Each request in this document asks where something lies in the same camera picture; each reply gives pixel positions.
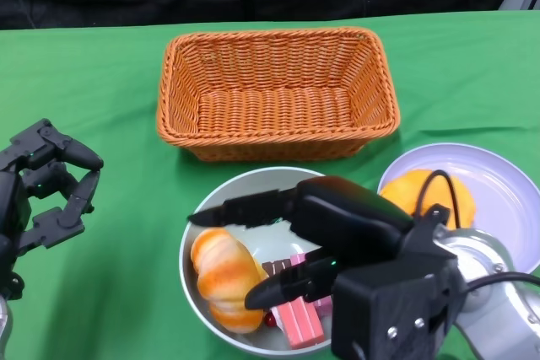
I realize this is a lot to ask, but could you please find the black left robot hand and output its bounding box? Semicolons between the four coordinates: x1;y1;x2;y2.
0;118;105;300

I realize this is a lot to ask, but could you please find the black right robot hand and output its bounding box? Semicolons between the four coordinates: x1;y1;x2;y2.
186;176;414;310

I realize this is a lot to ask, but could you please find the orange ring-shaped bread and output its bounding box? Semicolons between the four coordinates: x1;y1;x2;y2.
379;169;477;230

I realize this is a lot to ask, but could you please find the grey round bowl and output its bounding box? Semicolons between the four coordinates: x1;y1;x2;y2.
179;167;338;357

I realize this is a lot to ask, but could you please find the orange striped croissant bread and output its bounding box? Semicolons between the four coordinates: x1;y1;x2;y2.
190;228;269;334

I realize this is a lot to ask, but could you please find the brown chocolate cake slice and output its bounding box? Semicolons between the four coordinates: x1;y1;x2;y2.
262;257;292;279

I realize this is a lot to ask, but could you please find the magenta pink cake slice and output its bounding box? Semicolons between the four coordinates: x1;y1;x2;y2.
290;252;334;319

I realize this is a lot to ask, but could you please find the salmon pink cake slice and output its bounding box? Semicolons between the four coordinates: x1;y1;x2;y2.
272;296;327;349

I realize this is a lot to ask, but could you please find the orange wicker basket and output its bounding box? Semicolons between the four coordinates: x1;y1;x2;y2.
156;27;401;163

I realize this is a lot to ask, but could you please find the lavender round plate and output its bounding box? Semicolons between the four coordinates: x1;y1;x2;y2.
376;143;540;272

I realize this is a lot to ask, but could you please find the green tablecloth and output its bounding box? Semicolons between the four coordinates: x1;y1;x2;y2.
0;9;540;360

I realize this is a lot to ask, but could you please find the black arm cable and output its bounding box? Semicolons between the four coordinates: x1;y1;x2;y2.
415;169;540;303

